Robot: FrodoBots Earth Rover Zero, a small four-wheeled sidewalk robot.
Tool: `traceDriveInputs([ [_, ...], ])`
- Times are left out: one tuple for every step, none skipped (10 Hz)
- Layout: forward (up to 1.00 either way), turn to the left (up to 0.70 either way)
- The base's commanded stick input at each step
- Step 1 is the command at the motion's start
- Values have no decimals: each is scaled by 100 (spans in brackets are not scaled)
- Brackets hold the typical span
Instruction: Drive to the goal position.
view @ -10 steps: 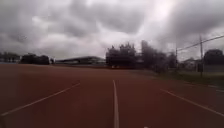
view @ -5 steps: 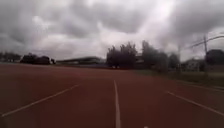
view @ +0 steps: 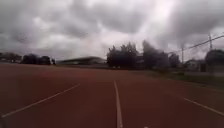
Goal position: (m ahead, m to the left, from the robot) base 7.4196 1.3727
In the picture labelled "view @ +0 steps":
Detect pole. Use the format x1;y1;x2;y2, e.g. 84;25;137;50
180;46;185;64
208;34;214;51

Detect clump of dark trees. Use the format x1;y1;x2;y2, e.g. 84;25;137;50
106;40;169;71

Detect small pale building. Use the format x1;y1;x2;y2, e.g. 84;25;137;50
184;59;207;73

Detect dark round tree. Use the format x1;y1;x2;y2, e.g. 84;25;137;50
204;49;224;67

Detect long low building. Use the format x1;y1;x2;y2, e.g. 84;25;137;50
56;56;108;66

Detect row of dark bushes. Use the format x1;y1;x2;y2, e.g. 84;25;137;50
20;53;57;66

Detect overhead wires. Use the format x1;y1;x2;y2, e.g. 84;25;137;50
169;33;224;54

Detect small dark tree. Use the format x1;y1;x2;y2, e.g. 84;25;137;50
168;53;181;70

